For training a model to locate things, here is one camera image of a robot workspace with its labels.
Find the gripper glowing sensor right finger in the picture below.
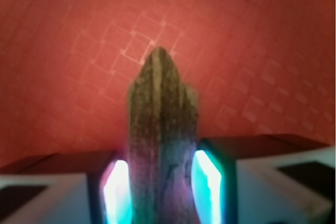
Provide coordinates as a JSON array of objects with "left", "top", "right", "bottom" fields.
[{"left": 191, "top": 134, "right": 335, "bottom": 223}]

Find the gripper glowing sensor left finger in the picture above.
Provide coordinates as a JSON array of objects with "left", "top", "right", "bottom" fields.
[{"left": 1, "top": 150, "right": 132, "bottom": 223}]

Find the brown wood chip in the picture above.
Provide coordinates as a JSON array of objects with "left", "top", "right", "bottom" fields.
[{"left": 127, "top": 47, "right": 199, "bottom": 223}]

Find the red plastic tray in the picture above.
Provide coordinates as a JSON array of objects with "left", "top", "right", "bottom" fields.
[{"left": 1, "top": 0, "right": 335, "bottom": 165}]

